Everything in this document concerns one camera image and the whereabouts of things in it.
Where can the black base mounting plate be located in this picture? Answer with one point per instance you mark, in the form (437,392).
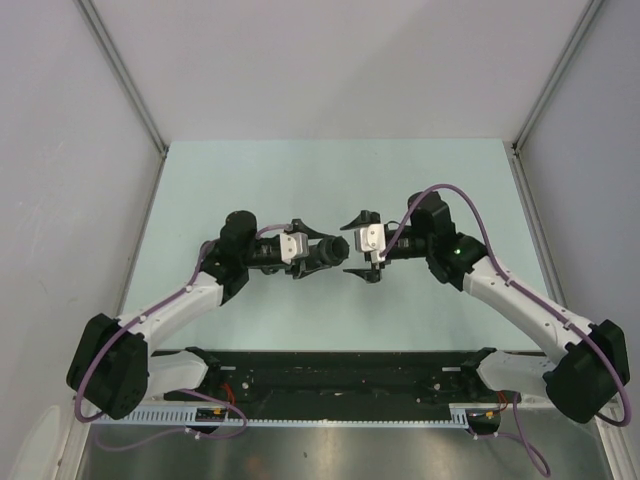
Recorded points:
(379,387)

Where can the aluminium frame post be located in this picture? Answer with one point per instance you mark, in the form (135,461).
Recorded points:
(115,62)
(560,69)

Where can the right aluminium frame post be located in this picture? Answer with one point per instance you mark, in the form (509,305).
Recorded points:
(560,69)

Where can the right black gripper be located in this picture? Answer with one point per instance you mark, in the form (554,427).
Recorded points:
(364,217)

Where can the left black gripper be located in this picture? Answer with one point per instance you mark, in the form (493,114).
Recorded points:
(303,267)

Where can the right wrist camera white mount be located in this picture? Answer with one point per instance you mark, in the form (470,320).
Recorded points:
(371,240)

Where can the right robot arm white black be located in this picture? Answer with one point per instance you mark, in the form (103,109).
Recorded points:
(583,367)

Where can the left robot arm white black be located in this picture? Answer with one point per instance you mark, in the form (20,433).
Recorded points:
(112,370)

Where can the left aluminium frame post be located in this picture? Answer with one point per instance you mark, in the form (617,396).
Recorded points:
(115,62)

